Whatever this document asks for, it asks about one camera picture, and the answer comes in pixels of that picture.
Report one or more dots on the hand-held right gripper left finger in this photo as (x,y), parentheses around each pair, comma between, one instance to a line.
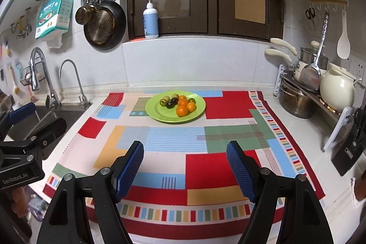
(130,169)

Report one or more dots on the white plastic rack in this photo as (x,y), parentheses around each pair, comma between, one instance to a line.
(278,78)

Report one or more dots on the black scissors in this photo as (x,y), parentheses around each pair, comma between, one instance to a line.
(310,15)

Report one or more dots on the teal printed bag pack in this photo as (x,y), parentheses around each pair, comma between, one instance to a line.
(54,15)

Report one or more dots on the chrome pull-down faucet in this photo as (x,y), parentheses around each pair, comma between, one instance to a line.
(35,72)

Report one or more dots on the red flat strip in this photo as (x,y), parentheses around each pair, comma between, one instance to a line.
(137,39)

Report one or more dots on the black frying pan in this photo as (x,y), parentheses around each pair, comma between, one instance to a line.
(118,24)

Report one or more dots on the white stand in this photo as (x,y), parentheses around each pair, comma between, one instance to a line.
(338,129)

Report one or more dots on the white rice paddle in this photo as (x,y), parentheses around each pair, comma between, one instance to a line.
(343,46)

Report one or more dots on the yellow hanging hooks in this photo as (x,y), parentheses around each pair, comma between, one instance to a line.
(20,25)

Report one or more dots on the steel sink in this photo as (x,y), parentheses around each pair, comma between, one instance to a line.
(68,118)

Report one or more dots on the green lime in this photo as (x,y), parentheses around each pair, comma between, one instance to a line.
(163,102)

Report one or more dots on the colourful patterned mat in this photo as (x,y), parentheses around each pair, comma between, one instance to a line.
(217,169)

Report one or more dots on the metal spatula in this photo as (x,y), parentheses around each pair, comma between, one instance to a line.
(310,76)

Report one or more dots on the green plate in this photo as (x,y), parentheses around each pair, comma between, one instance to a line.
(160,115)

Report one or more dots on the white wall sockets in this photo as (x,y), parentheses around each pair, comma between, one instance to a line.
(357,66)

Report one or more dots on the small green fruit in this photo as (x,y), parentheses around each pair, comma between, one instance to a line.
(191,100)

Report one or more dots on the large steel pot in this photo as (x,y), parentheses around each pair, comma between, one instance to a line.
(294,104)

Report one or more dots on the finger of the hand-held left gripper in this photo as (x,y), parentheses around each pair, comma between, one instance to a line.
(48,129)
(22,112)

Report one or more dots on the black knife block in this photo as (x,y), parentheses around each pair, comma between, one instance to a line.
(347,152)

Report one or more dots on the blue white pump bottle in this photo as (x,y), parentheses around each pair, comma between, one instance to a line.
(150,21)

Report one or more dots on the metal dish rack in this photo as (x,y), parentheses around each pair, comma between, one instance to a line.
(323,105)

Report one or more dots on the yellow dish brush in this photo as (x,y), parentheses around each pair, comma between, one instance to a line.
(15,88)

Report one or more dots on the white ceramic jar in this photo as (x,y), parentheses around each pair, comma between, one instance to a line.
(337,89)

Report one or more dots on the dark small fruit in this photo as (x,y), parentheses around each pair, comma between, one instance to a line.
(174,101)
(169,105)

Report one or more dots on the person's left hand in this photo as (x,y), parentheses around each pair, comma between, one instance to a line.
(20,199)

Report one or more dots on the small tangerine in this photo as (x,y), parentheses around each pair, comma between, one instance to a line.
(183,102)
(191,107)
(182,97)

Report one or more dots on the perforated brass strainer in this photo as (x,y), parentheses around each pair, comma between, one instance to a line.
(101,26)

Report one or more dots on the gooseneck chrome faucet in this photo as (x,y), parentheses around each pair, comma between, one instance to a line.
(81,89)

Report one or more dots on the large orange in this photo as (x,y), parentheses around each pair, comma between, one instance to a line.
(182,111)

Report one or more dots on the steel pot with lid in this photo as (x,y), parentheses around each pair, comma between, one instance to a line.
(307,56)

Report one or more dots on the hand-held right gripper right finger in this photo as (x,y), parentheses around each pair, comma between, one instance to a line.
(241,169)

